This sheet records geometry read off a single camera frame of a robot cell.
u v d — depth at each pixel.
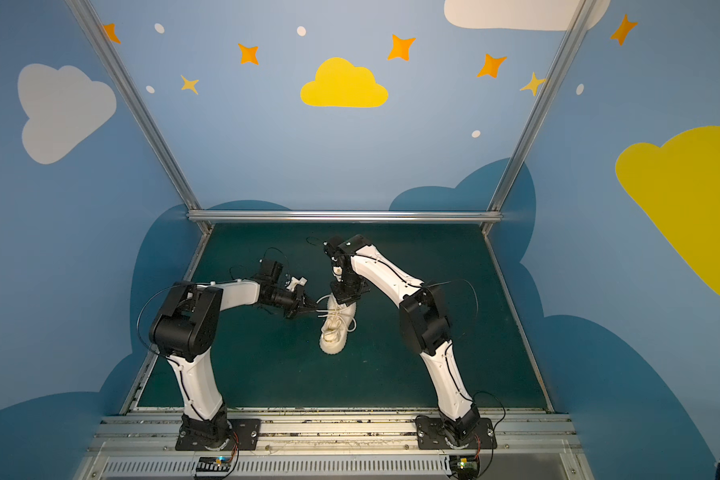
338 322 0.88
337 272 0.82
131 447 0.73
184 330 0.52
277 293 0.85
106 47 0.74
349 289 0.79
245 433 0.75
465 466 0.73
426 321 0.56
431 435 0.74
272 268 0.85
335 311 0.90
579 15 0.70
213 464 0.73
